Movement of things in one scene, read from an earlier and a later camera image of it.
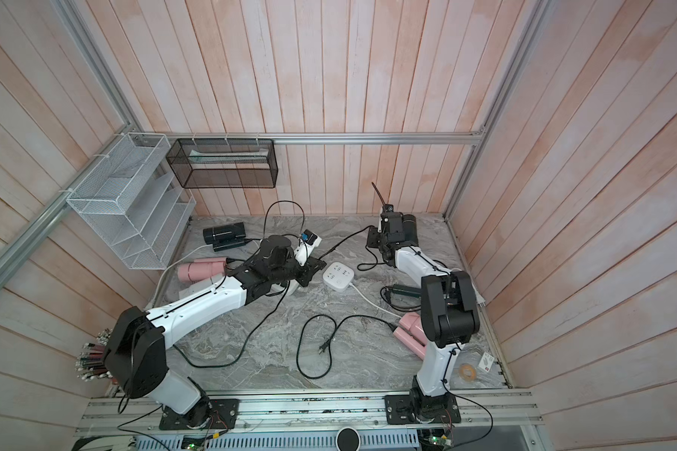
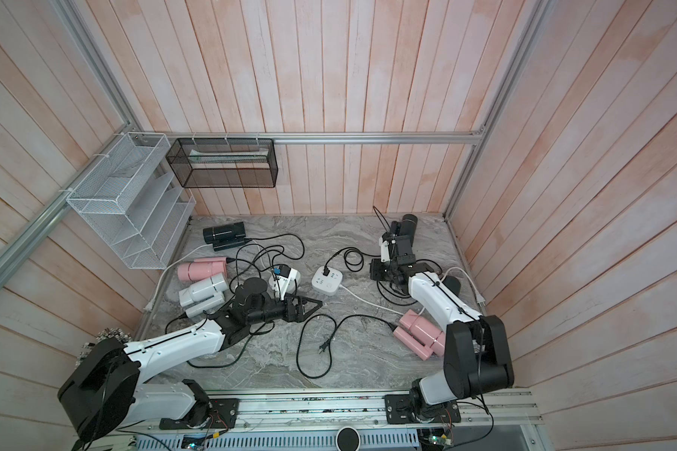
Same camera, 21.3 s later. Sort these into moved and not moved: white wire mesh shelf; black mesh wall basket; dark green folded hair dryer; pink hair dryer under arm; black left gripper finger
Moved: black left gripper finger
Not moved: pink hair dryer under arm; dark green folded hair dryer; black mesh wall basket; white wire mesh shelf
